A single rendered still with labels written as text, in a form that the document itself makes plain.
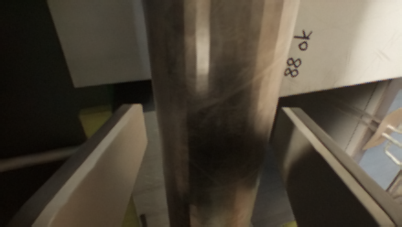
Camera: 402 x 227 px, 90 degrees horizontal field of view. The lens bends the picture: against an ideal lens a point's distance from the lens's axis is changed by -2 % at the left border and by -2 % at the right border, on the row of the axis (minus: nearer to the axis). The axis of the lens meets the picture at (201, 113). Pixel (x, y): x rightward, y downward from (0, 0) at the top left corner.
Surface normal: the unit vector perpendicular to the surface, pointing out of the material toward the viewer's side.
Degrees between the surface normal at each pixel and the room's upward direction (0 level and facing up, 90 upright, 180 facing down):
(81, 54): 90
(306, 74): 90
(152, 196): 90
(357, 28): 90
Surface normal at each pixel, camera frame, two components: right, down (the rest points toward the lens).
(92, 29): 0.33, 0.49
